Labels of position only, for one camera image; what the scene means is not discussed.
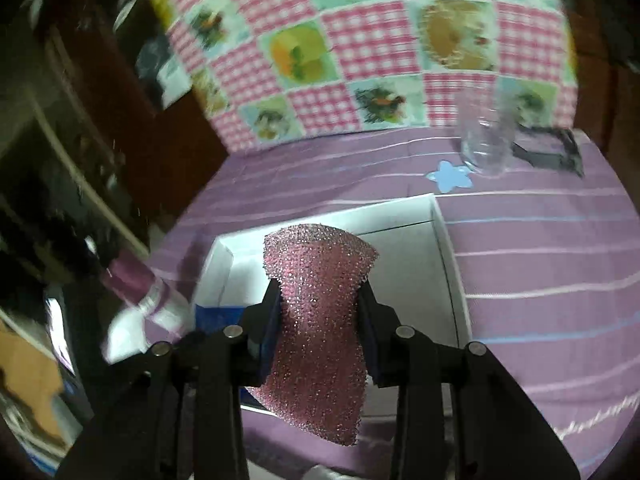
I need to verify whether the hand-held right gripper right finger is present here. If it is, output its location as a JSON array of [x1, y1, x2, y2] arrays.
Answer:
[[356, 280, 582, 480]]

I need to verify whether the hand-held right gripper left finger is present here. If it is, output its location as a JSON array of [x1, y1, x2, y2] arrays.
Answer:
[[55, 277, 287, 480]]

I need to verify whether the white cardboard box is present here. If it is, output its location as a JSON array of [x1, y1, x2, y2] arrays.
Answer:
[[192, 192, 473, 418]]

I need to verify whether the purple and white bottle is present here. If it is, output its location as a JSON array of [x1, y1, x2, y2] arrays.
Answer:
[[102, 252, 194, 362]]

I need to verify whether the purple striped sheet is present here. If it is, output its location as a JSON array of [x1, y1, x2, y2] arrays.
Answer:
[[150, 127, 640, 480]]

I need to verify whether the clear glass cup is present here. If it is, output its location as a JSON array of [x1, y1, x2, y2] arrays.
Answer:
[[457, 91, 519, 179]]

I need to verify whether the dark wooden cabinet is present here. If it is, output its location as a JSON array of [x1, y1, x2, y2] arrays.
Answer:
[[0, 0, 232, 261]]

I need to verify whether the brown cardboard piece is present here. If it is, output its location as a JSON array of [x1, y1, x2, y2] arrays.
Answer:
[[0, 319, 67, 452]]

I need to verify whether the pink checkered printed cloth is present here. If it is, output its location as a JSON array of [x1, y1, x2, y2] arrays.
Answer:
[[120, 0, 581, 156]]

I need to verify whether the black plastic bracket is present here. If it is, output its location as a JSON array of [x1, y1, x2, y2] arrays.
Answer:
[[510, 124, 586, 179]]

